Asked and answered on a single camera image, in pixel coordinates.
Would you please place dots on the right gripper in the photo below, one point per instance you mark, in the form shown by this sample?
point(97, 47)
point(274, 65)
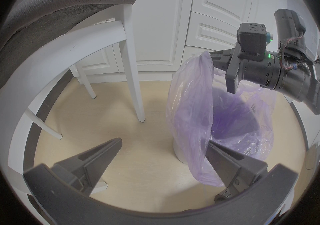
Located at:
point(260, 74)

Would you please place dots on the purple plastic bag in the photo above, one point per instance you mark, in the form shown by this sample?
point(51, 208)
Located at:
point(190, 109)

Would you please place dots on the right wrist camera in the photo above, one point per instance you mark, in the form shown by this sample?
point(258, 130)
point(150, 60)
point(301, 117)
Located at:
point(252, 39)

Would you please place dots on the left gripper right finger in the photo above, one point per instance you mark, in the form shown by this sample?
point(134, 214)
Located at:
point(235, 171)

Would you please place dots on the white chair grey cushions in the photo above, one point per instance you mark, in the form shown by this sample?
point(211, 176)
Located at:
point(75, 44)

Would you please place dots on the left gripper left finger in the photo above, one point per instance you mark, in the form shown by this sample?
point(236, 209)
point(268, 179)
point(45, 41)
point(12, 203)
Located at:
point(92, 166)

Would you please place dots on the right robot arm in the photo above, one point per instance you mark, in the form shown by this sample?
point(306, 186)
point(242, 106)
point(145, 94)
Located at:
point(290, 29)

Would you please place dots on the white wardrobe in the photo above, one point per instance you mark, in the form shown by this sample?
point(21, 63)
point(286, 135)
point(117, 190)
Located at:
point(162, 19)

